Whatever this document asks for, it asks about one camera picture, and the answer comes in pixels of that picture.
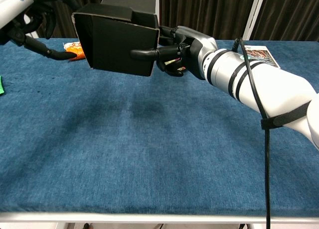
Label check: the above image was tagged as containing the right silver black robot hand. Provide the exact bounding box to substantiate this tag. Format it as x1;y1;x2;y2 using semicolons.
130;25;217;80

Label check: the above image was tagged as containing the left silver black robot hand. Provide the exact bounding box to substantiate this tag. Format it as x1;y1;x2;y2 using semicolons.
0;0;80;62

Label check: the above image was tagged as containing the black cardboard folding box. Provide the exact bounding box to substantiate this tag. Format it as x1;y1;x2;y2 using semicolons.
71;0;160;77

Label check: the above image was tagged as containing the white picture card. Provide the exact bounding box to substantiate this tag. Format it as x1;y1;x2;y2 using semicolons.
243;45;281;69

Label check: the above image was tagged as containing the orange snack packet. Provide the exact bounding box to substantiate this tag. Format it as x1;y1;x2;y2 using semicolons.
63;41;87;62

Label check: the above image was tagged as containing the blue table mat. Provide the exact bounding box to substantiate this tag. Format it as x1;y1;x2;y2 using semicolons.
0;38;319;212

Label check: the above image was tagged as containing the black right arm strap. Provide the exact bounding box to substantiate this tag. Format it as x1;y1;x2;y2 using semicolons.
260;102;311;130

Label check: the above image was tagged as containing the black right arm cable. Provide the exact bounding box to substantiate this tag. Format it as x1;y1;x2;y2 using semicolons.
233;37;273;229

